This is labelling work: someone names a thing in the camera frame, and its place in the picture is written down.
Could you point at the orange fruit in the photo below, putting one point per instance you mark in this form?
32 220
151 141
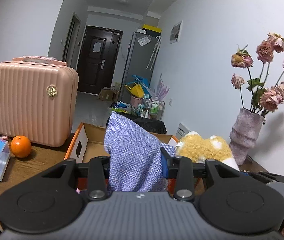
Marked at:
20 146

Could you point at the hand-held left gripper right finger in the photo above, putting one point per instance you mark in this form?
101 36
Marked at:
164 166

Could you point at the pink bucket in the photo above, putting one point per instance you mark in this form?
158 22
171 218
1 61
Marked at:
136 101

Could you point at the brown cardboard carton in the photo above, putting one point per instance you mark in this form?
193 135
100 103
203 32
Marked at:
108 95

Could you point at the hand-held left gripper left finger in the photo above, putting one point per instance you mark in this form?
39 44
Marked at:
99 170

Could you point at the yellow and white plush toy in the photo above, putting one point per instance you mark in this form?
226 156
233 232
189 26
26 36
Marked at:
202 147

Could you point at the purple woven fabric pouch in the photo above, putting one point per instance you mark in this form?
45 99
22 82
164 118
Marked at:
132 155

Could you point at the purple wing decoration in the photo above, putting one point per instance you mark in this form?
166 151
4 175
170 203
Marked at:
162 87

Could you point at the white folded umbrella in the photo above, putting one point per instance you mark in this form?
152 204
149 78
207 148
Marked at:
154 52

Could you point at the white wall notice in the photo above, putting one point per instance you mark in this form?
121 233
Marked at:
183 130

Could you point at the blue packets on floor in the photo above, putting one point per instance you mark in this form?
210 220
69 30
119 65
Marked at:
119 106

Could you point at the orange cardboard box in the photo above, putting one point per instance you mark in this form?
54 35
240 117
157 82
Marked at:
94 140

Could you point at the blue plastic rack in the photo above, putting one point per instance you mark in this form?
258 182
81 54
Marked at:
142 80

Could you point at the pink ribbed suitcase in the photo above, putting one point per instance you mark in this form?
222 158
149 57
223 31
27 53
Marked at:
32 100

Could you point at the grey refrigerator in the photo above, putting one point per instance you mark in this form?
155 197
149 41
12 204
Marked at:
137 62

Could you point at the dark brown entrance door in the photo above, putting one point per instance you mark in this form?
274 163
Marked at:
94 65

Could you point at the purple fuzzy vase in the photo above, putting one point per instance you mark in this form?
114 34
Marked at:
245 132

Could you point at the white wall panel box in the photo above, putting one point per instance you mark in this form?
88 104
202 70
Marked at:
176 32

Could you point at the yellow bag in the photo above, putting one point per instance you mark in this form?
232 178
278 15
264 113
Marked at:
135 90

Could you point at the bunch of dried roses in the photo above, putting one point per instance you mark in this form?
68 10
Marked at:
269 97

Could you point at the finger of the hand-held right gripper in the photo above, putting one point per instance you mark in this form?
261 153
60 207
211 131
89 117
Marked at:
279 178

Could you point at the paper sheet on refrigerator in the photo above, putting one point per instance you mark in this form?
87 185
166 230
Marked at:
143 40

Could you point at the cart with bottles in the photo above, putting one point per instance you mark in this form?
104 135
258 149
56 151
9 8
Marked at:
153 108

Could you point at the white wall socket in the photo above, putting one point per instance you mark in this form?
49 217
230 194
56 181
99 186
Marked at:
170 102

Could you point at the side room door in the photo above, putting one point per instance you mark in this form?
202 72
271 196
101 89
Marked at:
70 42

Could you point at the yellow and black box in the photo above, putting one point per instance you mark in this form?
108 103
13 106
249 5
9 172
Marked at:
152 28

